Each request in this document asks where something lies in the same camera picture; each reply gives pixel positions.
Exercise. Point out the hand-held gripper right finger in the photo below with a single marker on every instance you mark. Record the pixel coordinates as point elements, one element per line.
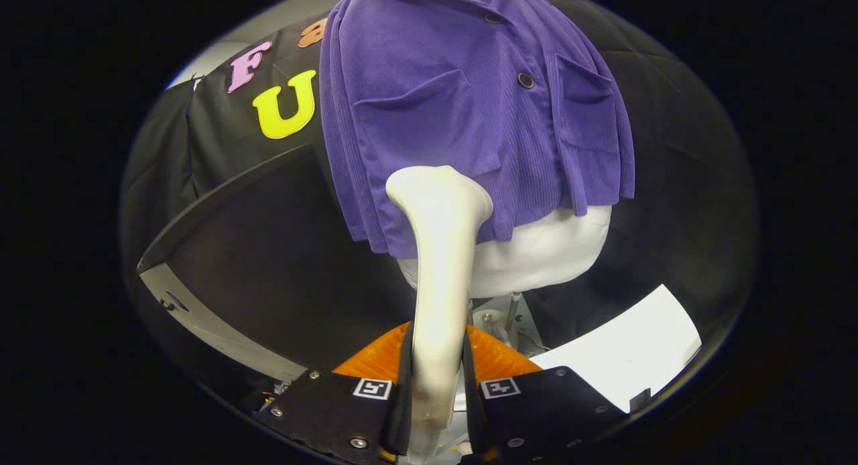
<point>536,411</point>

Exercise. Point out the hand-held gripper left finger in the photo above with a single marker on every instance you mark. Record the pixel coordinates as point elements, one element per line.
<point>335,411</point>

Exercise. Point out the white garment steamer head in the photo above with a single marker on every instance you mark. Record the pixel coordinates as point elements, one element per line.
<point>442,250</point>

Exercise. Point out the thin metal stand pole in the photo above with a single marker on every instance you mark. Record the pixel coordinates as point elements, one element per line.
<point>513,311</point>

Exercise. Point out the white flat sheet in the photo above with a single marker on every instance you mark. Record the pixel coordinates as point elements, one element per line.
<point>623,351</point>

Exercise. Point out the white mannequin torso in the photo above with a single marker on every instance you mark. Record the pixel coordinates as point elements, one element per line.
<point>536,257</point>

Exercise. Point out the grey cabinet with dark top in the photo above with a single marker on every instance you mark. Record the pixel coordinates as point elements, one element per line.
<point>268,264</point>

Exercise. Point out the black backdrop cloth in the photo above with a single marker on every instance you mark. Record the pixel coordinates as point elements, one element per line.
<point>670,150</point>

